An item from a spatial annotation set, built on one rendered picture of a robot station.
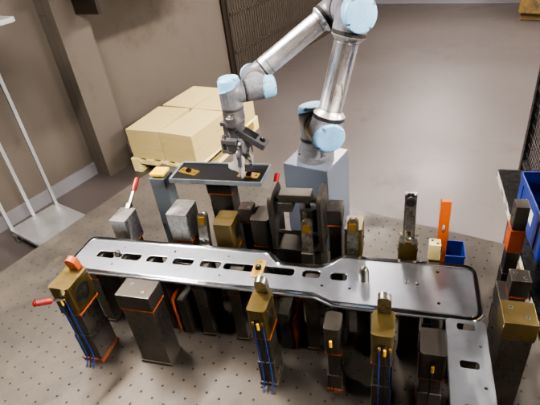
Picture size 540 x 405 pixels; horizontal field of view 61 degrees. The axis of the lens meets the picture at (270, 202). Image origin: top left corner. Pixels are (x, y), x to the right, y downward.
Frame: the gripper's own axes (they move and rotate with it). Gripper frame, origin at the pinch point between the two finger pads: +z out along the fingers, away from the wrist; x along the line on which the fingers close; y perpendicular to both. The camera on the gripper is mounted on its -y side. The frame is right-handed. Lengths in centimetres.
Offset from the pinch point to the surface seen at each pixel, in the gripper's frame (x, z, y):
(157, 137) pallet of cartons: -170, 80, 173
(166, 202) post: 6.0, 15.1, 36.0
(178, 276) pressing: 40.5, 17.9, 10.5
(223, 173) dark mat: 0.6, 1.9, 10.1
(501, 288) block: 22, 18, -86
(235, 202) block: 0.4, 14.9, 7.4
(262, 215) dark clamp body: 12.8, 9.9, -9.5
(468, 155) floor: -245, 118, -82
